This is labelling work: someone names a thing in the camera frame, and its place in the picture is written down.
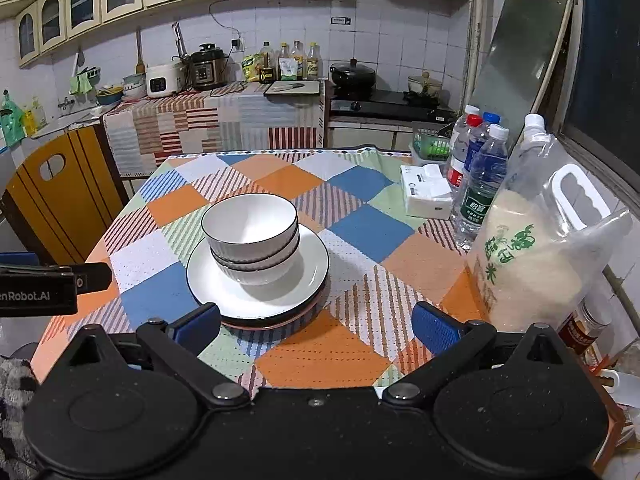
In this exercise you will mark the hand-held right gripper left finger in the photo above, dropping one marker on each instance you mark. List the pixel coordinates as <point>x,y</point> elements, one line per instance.
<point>200,322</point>

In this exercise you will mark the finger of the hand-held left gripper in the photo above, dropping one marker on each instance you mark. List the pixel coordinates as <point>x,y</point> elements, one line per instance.
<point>95,277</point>

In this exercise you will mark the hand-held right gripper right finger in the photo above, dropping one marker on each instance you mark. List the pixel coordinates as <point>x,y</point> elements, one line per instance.
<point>435,329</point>

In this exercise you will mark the white ribbed bowl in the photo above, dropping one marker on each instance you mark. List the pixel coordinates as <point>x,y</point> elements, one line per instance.
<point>245,220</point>
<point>260,272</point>

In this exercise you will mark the blue fried egg plate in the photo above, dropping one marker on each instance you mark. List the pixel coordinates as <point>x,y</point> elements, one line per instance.
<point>280,321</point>

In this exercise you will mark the white plate with dark rim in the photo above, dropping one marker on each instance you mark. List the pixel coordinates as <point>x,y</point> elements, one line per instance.
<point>310,265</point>

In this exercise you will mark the yellow wooden chair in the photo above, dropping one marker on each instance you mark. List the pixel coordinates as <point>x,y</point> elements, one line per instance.
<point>60,200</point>

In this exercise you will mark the clear bag of rice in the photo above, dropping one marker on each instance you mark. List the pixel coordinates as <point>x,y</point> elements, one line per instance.
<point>525,270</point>

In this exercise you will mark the grey knit cloth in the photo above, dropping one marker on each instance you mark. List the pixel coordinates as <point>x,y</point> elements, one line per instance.
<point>15,400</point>

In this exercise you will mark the checkered tablecloth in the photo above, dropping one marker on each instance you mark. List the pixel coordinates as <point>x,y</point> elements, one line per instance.
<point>325,350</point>

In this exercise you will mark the white tissue pack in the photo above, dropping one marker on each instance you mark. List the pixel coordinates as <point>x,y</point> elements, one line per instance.
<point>425,195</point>

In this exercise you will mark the green label water bottle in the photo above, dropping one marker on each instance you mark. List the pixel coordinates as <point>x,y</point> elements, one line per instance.
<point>475,200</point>

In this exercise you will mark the red label jar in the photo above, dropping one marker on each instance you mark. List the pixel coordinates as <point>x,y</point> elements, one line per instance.
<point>582,335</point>

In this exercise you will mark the red label water bottle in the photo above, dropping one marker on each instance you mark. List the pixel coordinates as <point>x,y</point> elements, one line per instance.
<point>456,172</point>

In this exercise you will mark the yellow plastic bottle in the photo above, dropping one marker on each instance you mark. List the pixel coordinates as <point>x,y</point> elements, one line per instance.
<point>35,120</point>

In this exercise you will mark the green plastic bottle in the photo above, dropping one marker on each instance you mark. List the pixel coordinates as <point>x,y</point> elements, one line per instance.
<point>11,120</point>

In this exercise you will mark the blue basin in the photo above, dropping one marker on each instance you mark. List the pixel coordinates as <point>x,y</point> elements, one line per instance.
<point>109,97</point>

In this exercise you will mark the green plastic basket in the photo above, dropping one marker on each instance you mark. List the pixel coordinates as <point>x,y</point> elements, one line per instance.
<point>430,147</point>

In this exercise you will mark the striped counter cloth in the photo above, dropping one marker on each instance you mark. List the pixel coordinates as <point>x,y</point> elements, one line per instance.
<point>200,120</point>

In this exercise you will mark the blue label water bottle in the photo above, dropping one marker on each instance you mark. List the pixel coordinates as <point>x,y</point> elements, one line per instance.
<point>475,140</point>

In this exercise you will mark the green hanging cloth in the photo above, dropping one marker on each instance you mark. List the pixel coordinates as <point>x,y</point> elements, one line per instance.
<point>84,82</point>

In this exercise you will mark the cabinet under stove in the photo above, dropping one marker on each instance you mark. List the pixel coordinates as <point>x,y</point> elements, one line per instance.
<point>365,135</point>

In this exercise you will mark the white rice cooker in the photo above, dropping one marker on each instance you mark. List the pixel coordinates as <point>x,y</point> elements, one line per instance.
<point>162,82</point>

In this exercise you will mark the wooden spatula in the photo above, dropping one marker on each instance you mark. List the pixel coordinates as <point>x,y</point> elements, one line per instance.
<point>140,65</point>

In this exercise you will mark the black gas stove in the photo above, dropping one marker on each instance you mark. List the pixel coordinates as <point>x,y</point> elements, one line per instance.
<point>390,100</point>

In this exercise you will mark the black pressure cooker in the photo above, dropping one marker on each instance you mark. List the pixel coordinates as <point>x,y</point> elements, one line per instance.
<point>207,70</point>

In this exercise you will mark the small pot with lid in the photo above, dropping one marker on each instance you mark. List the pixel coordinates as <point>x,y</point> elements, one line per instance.
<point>425,85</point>

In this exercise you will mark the metal ladle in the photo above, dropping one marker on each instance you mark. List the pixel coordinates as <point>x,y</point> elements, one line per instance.
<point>179,42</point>

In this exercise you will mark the white cutting board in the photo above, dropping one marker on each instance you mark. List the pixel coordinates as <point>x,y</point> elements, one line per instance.
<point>292,88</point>

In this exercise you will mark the dark sauce bottle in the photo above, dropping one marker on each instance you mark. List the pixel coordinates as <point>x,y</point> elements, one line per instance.
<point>267,67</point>

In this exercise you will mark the black wok with lid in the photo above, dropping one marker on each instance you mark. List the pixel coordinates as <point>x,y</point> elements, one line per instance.
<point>352,75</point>

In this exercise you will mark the cooking oil bottle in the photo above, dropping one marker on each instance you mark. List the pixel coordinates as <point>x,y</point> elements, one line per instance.
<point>313,62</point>
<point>284,65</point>
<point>298,62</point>

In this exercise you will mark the grey leaning board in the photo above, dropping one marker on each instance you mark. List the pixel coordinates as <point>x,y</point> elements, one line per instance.
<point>525,60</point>

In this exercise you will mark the dark window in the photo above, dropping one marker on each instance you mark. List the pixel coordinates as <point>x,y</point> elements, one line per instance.
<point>610,60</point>

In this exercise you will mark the wall power outlet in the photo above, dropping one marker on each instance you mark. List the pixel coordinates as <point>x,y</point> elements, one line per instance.
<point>237,44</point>

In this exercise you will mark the cream wall cabinets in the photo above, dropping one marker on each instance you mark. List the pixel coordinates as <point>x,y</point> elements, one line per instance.
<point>90,0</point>

